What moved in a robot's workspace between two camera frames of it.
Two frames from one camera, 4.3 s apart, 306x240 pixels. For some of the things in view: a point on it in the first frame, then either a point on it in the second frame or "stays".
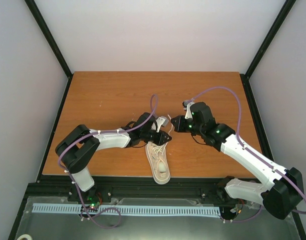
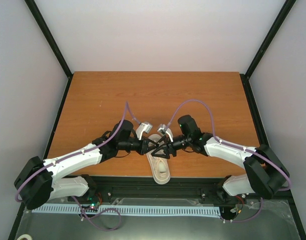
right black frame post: (245, 77) stays
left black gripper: (159, 141) -> (144, 149)
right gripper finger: (175, 121) -> (164, 148)
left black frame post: (52, 42) stays
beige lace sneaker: (156, 155) stays
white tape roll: (26, 236) stays
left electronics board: (92, 208) stays
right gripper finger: (177, 126) -> (166, 141)
